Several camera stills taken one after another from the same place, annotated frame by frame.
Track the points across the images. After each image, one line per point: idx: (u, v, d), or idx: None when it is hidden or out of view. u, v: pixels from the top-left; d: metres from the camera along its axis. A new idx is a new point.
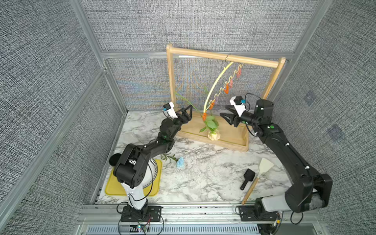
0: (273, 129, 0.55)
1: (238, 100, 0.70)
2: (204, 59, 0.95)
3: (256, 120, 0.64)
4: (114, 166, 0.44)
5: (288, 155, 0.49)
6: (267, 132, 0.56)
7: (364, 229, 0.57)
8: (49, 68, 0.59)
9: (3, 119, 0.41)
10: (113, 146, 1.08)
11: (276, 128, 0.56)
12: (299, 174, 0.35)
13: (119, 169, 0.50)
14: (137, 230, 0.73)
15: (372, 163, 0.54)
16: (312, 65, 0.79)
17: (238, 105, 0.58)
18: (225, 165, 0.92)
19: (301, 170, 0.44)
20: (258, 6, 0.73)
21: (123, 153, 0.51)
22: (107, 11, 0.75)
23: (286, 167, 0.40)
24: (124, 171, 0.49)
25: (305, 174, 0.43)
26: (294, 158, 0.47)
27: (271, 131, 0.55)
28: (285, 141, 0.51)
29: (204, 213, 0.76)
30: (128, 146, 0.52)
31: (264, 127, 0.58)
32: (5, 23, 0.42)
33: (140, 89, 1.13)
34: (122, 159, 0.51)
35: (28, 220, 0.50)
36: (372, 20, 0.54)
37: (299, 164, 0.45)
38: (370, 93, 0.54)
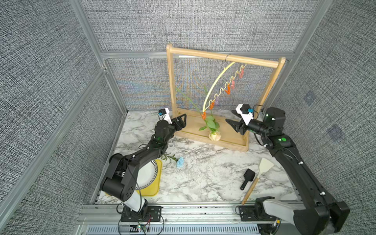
0: (284, 143, 0.51)
1: (245, 109, 0.68)
2: (204, 59, 0.95)
3: (266, 130, 0.58)
4: (102, 180, 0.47)
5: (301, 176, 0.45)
6: (276, 145, 0.52)
7: (364, 229, 0.57)
8: (49, 68, 0.59)
9: (3, 119, 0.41)
10: (113, 146, 1.08)
11: (288, 141, 0.51)
12: (313, 199, 0.41)
13: (107, 184, 0.46)
14: (137, 230, 0.73)
15: (372, 163, 0.54)
16: (312, 65, 0.79)
17: (245, 113, 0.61)
18: (225, 165, 0.92)
19: (316, 196, 0.40)
20: (258, 6, 0.73)
21: (110, 168, 0.47)
22: (108, 11, 0.75)
23: (299, 188, 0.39)
24: (112, 186, 0.45)
25: (320, 201, 0.39)
26: (308, 180, 0.43)
27: (281, 144, 0.50)
28: (299, 159, 0.47)
29: (204, 213, 0.76)
30: (113, 160, 0.48)
31: (274, 140, 0.53)
32: (5, 23, 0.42)
33: (140, 89, 1.13)
34: (109, 173, 0.47)
35: (28, 220, 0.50)
36: (372, 20, 0.54)
37: (314, 188, 0.42)
38: (370, 93, 0.54)
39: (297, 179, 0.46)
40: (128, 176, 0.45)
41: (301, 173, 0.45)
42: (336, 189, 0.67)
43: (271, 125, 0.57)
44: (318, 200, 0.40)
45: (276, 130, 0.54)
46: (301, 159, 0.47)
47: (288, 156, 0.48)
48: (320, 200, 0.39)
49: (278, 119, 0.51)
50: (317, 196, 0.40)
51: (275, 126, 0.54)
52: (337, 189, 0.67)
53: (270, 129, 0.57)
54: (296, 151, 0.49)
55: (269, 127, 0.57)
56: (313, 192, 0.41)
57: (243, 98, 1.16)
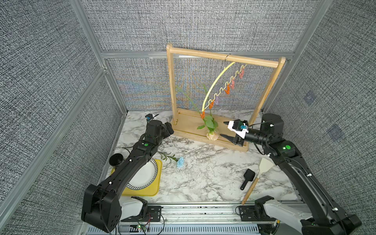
0: (289, 151, 0.47)
1: (238, 126, 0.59)
2: (204, 59, 0.95)
3: (267, 138, 0.54)
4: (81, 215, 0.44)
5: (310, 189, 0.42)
6: (282, 154, 0.47)
7: (364, 229, 0.57)
8: (49, 68, 0.59)
9: (3, 119, 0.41)
10: (113, 146, 1.08)
11: (292, 148, 0.47)
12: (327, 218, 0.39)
13: (89, 216, 0.41)
14: (137, 230, 0.73)
15: (372, 163, 0.54)
16: (312, 65, 0.79)
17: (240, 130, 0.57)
18: (225, 165, 0.92)
19: (330, 213, 0.38)
20: (258, 6, 0.73)
21: (85, 203, 0.41)
22: (108, 11, 0.75)
23: (310, 203, 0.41)
24: (95, 219, 0.41)
25: (333, 218, 0.38)
26: (319, 195, 0.41)
27: (286, 152, 0.46)
28: (308, 170, 0.44)
29: (204, 214, 0.76)
30: (85, 195, 0.41)
31: (278, 149, 0.48)
32: (5, 23, 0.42)
33: (140, 89, 1.13)
34: (85, 207, 0.41)
35: (28, 220, 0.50)
36: (372, 20, 0.54)
37: (325, 203, 0.40)
38: (370, 93, 0.54)
39: (309, 195, 0.43)
40: (106, 211, 0.39)
41: (311, 187, 0.42)
42: (336, 189, 0.67)
43: (271, 132, 0.53)
44: (332, 218, 0.38)
45: (276, 137, 0.50)
46: (309, 171, 0.44)
47: (296, 170, 0.45)
48: (334, 217, 0.38)
49: (277, 124, 0.48)
50: (330, 212, 0.38)
51: (274, 132, 0.50)
52: (337, 189, 0.67)
53: (270, 136, 0.53)
54: (302, 159, 0.46)
55: (269, 135, 0.53)
56: (326, 209, 0.39)
57: (243, 98, 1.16)
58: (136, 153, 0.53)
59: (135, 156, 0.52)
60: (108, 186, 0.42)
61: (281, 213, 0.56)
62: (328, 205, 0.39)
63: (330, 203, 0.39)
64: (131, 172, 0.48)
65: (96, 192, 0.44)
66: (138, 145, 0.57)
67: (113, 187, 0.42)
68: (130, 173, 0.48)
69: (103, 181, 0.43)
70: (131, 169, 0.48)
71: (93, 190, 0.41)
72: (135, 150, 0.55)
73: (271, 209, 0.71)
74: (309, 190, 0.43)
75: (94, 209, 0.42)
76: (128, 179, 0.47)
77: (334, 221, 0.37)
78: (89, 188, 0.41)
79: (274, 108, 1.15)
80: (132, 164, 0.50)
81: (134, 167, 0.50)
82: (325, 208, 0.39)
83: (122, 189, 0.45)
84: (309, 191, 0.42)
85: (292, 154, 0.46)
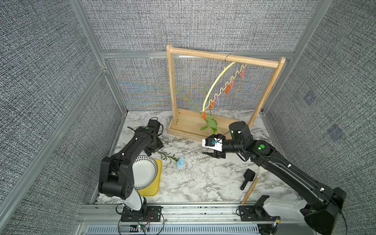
0: (264, 149, 0.49)
1: (210, 141, 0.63)
2: (204, 59, 0.95)
3: (241, 145, 0.56)
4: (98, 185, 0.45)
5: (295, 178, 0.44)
6: (259, 154, 0.50)
7: (364, 229, 0.57)
8: (49, 68, 0.59)
9: (3, 119, 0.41)
10: (113, 146, 1.08)
11: (267, 146, 0.50)
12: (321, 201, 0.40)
13: (105, 186, 0.46)
14: (137, 230, 0.73)
15: (372, 163, 0.54)
16: (312, 65, 0.79)
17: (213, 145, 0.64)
18: (225, 165, 0.92)
19: (320, 195, 0.40)
20: (258, 6, 0.73)
21: (102, 172, 0.45)
22: (108, 11, 0.75)
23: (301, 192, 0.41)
24: (112, 188, 0.45)
25: (325, 199, 0.40)
26: (304, 181, 0.43)
27: (263, 152, 0.49)
28: (286, 162, 0.46)
29: (204, 213, 0.76)
30: (103, 166, 0.45)
31: (254, 151, 0.51)
32: (5, 23, 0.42)
33: (140, 89, 1.13)
34: (103, 177, 0.45)
35: (28, 220, 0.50)
36: (372, 20, 0.54)
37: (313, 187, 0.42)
38: (370, 93, 0.54)
39: (296, 184, 0.45)
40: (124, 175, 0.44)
41: (295, 176, 0.44)
42: None
43: (242, 139, 0.56)
44: (324, 199, 0.40)
45: (249, 141, 0.53)
46: (288, 162, 0.46)
47: (277, 164, 0.47)
48: (325, 198, 0.40)
49: (243, 129, 0.52)
50: (320, 194, 0.40)
51: (245, 136, 0.53)
52: None
53: (243, 141, 0.56)
54: (278, 153, 0.48)
55: (241, 141, 0.56)
56: (316, 192, 0.41)
57: (243, 98, 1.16)
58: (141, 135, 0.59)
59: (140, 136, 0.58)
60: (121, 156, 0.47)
61: (281, 209, 0.57)
62: (316, 187, 0.42)
63: (316, 184, 0.42)
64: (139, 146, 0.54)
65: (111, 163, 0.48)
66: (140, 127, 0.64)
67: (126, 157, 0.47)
68: (139, 147, 0.55)
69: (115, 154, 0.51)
70: (139, 144, 0.55)
71: (109, 160, 0.45)
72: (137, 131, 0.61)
73: (271, 208, 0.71)
74: (295, 180, 0.44)
75: (110, 179, 0.46)
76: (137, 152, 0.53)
77: (326, 202, 0.39)
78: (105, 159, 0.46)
79: (274, 108, 1.15)
80: (139, 141, 0.56)
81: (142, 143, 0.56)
82: (315, 192, 0.41)
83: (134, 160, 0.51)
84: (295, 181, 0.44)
85: (268, 152, 0.49)
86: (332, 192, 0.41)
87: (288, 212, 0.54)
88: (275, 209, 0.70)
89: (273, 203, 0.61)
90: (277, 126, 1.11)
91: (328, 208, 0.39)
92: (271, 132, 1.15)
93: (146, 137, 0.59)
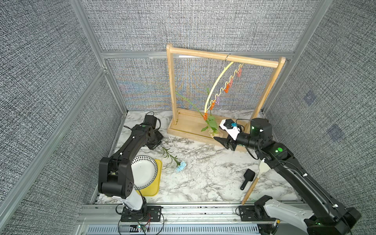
0: (281, 152, 0.47)
1: (228, 124, 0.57)
2: (204, 59, 0.95)
3: (258, 143, 0.54)
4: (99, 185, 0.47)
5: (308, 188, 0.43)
6: (275, 157, 0.48)
7: (364, 229, 0.57)
8: (49, 68, 0.59)
9: (3, 119, 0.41)
10: (113, 146, 1.08)
11: (284, 150, 0.48)
12: (331, 217, 0.39)
13: (105, 186, 0.46)
14: (137, 230, 0.73)
15: (372, 163, 0.54)
16: (312, 65, 0.79)
17: (229, 129, 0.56)
18: (225, 165, 0.92)
19: (331, 210, 0.39)
20: (258, 6, 0.73)
21: (102, 172, 0.45)
22: (108, 11, 0.75)
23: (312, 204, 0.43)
24: (112, 187, 0.45)
25: (337, 216, 0.38)
26: (317, 193, 0.41)
27: (279, 155, 0.47)
28: (302, 170, 0.45)
29: (204, 213, 0.76)
30: (101, 165, 0.45)
31: (271, 152, 0.48)
32: (5, 23, 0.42)
33: (140, 89, 1.13)
34: (103, 176, 0.45)
35: (28, 220, 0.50)
36: (372, 20, 0.54)
37: (326, 201, 0.40)
38: (370, 93, 0.54)
39: (308, 194, 0.43)
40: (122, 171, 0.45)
41: (308, 186, 0.42)
42: (336, 189, 0.67)
43: (262, 138, 0.53)
44: (335, 216, 0.38)
45: (267, 142, 0.50)
46: (304, 171, 0.44)
47: (292, 170, 0.45)
48: (336, 214, 0.38)
49: (266, 128, 0.48)
50: (331, 209, 0.39)
51: (265, 136, 0.50)
52: (337, 189, 0.67)
53: (261, 140, 0.53)
54: (295, 160, 0.46)
55: (260, 140, 0.53)
56: (327, 206, 0.40)
57: (243, 98, 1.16)
58: (138, 132, 0.59)
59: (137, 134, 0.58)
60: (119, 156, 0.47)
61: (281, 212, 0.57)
62: (328, 202, 0.40)
63: (330, 199, 0.40)
64: (137, 144, 0.54)
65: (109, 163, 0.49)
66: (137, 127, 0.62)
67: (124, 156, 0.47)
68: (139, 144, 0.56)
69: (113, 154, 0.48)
70: (138, 142, 0.55)
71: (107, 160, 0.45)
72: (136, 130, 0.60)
73: (271, 210, 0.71)
74: (307, 189, 0.43)
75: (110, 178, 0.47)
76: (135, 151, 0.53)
77: (337, 219, 0.38)
78: (103, 159, 0.45)
79: (274, 108, 1.15)
80: (138, 137, 0.56)
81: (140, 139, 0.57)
82: (326, 206, 0.40)
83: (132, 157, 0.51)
84: (307, 191, 0.43)
85: (285, 157, 0.47)
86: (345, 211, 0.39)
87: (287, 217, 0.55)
88: (275, 211, 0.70)
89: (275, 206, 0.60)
90: (277, 127, 1.11)
91: (338, 224, 0.38)
92: (271, 132, 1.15)
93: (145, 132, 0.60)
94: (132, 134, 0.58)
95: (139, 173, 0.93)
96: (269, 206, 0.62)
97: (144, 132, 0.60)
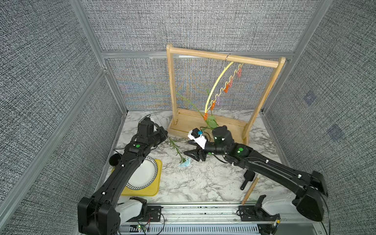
0: (243, 152, 0.53)
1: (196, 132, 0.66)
2: (204, 59, 0.95)
3: (224, 149, 0.58)
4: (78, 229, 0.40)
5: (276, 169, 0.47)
6: (240, 157, 0.53)
7: (364, 229, 0.57)
8: (49, 68, 0.59)
9: (3, 119, 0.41)
10: (113, 146, 1.08)
11: (245, 149, 0.54)
12: (301, 186, 0.42)
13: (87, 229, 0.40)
14: (137, 230, 0.73)
15: (372, 163, 0.54)
16: (312, 65, 0.79)
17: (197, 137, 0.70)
18: (225, 165, 0.92)
19: (299, 182, 0.43)
20: (258, 6, 0.73)
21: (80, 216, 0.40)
22: (108, 11, 0.75)
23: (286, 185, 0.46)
24: (94, 230, 0.40)
25: (305, 184, 0.42)
26: (283, 172, 0.46)
27: (242, 154, 0.52)
28: (263, 157, 0.50)
29: (204, 213, 0.76)
30: (79, 209, 0.39)
31: (236, 155, 0.54)
32: (5, 23, 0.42)
33: (140, 89, 1.13)
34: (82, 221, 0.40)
35: (28, 220, 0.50)
36: (372, 20, 0.54)
37: (292, 176, 0.44)
38: (370, 93, 0.54)
39: (278, 176, 0.47)
40: (103, 219, 0.38)
41: (274, 169, 0.47)
42: (336, 189, 0.67)
43: (226, 144, 0.58)
44: (303, 184, 0.42)
45: (231, 146, 0.55)
46: (265, 157, 0.50)
47: (256, 162, 0.50)
48: (303, 183, 0.42)
49: (227, 135, 0.53)
50: (297, 180, 0.43)
51: (227, 142, 0.55)
52: (336, 189, 0.67)
53: (226, 146, 0.58)
54: (255, 152, 0.52)
55: (224, 146, 0.58)
56: (294, 180, 0.44)
57: (243, 98, 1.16)
58: (129, 158, 0.51)
59: (128, 160, 0.50)
60: (102, 196, 0.41)
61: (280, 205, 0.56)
62: (294, 176, 0.44)
63: (294, 173, 0.45)
64: (125, 176, 0.47)
65: (89, 205, 0.42)
66: (129, 148, 0.54)
67: (107, 197, 0.41)
68: (127, 175, 0.48)
69: (95, 193, 0.41)
70: (127, 173, 0.47)
71: (87, 202, 0.39)
72: (127, 153, 0.52)
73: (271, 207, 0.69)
74: (275, 172, 0.47)
75: (91, 221, 0.41)
76: (124, 183, 0.46)
77: (306, 187, 0.42)
78: (82, 200, 0.39)
79: (274, 108, 1.15)
80: (127, 167, 0.48)
81: (130, 169, 0.49)
82: (293, 179, 0.44)
83: (118, 195, 0.44)
84: (275, 174, 0.47)
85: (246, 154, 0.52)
86: (309, 177, 0.43)
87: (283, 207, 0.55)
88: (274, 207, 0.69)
89: (271, 202, 0.60)
90: (277, 127, 1.10)
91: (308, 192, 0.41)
92: (271, 132, 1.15)
93: (138, 157, 0.52)
94: (123, 159, 0.51)
95: (138, 173, 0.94)
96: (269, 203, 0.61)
97: (136, 157, 0.51)
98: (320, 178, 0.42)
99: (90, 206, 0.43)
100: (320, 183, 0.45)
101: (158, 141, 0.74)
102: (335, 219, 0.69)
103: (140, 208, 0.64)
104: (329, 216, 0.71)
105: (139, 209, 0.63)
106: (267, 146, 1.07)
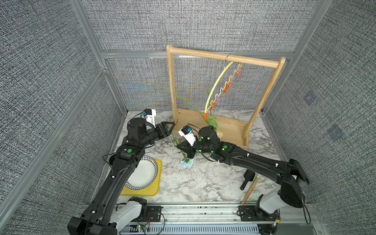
0: (226, 149, 0.57)
1: (185, 129, 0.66)
2: (204, 59, 0.95)
3: (211, 147, 0.62)
4: None
5: (262, 166, 0.48)
6: (224, 153, 0.56)
7: (364, 229, 0.57)
8: (49, 68, 0.59)
9: (3, 119, 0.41)
10: (113, 147, 1.08)
11: (229, 146, 0.58)
12: (278, 174, 0.45)
13: None
14: (137, 230, 0.73)
15: (372, 163, 0.54)
16: (312, 65, 0.79)
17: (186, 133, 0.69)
18: (225, 165, 0.92)
19: (277, 171, 0.45)
20: (258, 6, 0.73)
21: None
22: (108, 11, 0.75)
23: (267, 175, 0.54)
24: None
25: (282, 172, 0.44)
26: (261, 164, 0.49)
27: (226, 151, 0.56)
28: (245, 152, 0.53)
29: (204, 213, 0.76)
30: (69, 228, 0.37)
31: (222, 152, 0.57)
32: (5, 23, 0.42)
33: (140, 89, 1.13)
34: None
35: (28, 220, 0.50)
36: (372, 20, 0.54)
37: (270, 166, 0.47)
38: (370, 93, 0.54)
39: (258, 169, 0.50)
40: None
41: (255, 162, 0.50)
42: (336, 189, 0.67)
43: (212, 143, 0.62)
44: (280, 173, 0.45)
45: (217, 144, 0.59)
46: (246, 151, 0.54)
47: (238, 156, 0.53)
48: (279, 171, 0.45)
49: (212, 135, 0.56)
50: (274, 169, 0.46)
51: (213, 141, 0.59)
52: (336, 189, 0.67)
53: (212, 145, 0.61)
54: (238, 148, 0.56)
55: (211, 145, 0.62)
56: (272, 169, 0.46)
57: (243, 98, 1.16)
58: (120, 166, 0.47)
59: (118, 170, 0.46)
60: (92, 215, 0.38)
61: (272, 201, 0.58)
62: (272, 165, 0.47)
63: (272, 162, 0.48)
64: (113, 189, 0.42)
65: (80, 223, 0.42)
66: (121, 153, 0.49)
67: (98, 215, 0.38)
68: (119, 187, 0.44)
69: (84, 211, 0.39)
70: (119, 183, 0.44)
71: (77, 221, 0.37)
72: (118, 160, 0.48)
73: (266, 205, 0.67)
74: (256, 166, 0.50)
75: None
76: (114, 197, 0.43)
77: (282, 174, 0.44)
78: (72, 221, 0.37)
79: (274, 108, 1.15)
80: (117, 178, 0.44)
81: (122, 178, 0.45)
82: (271, 169, 0.47)
83: (111, 209, 0.42)
84: (257, 166, 0.50)
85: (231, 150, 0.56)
86: (286, 165, 0.46)
87: (274, 200, 0.56)
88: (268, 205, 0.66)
89: (266, 199, 0.61)
90: (277, 127, 1.10)
91: (284, 178, 0.44)
92: (271, 132, 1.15)
93: (129, 164, 0.47)
94: (113, 168, 0.46)
95: (138, 173, 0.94)
96: (264, 202, 0.62)
97: (128, 166, 0.47)
98: (296, 165, 0.44)
99: (82, 223, 0.41)
100: (297, 169, 0.47)
101: (156, 138, 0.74)
102: (335, 220, 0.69)
103: (140, 209, 0.64)
104: (329, 216, 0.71)
105: (139, 210, 0.63)
106: (267, 146, 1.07)
